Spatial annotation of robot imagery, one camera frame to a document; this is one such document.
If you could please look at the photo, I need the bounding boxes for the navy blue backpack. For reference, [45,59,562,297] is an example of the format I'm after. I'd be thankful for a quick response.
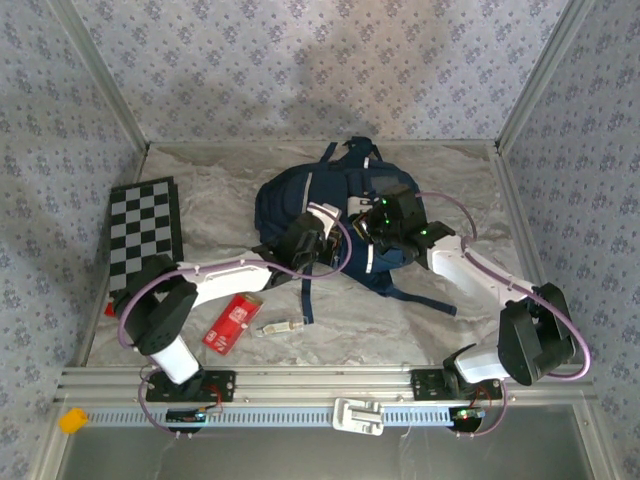
[253,135,459,325]

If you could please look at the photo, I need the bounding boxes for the clear plastic small case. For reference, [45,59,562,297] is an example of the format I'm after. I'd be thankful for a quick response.
[254,317,306,340]

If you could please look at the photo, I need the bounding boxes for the red packet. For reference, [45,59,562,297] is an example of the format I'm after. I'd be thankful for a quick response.
[201,292,264,357]

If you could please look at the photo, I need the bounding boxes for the black grey chessboard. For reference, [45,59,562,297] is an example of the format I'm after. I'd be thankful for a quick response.
[107,176,185,291]

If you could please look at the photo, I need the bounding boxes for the small yellow block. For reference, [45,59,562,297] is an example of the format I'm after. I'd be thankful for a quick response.
[58,407,89,434]

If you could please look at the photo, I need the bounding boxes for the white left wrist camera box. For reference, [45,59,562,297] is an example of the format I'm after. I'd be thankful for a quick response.
[305,201,345,236]

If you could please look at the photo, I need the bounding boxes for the aluminium table side rail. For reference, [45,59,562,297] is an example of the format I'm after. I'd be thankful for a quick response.
[492,142,571,366]

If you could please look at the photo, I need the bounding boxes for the aluminium mounting rail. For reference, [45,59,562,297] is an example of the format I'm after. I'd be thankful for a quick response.
[53,364,599,404]

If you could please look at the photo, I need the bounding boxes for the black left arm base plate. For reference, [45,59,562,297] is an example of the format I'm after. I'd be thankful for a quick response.
[145,369,236,403]

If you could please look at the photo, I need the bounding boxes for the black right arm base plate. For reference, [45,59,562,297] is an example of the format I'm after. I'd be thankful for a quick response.
[410,368,503,401]

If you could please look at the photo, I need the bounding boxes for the grey slotted cable duct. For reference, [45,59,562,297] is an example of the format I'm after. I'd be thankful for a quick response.
[84,405,459,429]

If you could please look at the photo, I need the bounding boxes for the white plastic bracket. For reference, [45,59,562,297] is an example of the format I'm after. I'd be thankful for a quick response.
[332,397,386,436]

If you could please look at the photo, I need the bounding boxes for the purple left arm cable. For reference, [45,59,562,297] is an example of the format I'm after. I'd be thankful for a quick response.
[117,219,354,440]

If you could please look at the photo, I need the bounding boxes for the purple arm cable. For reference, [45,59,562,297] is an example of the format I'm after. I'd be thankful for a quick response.
[117,219,354,440]
[414,191,593,440]

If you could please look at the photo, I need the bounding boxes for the aluminium frame post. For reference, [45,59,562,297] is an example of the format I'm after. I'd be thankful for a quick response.
[494,0,599,154]
[49,0,152,154]

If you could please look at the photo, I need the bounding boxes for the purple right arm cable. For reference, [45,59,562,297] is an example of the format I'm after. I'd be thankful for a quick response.
[414,191,593,440]

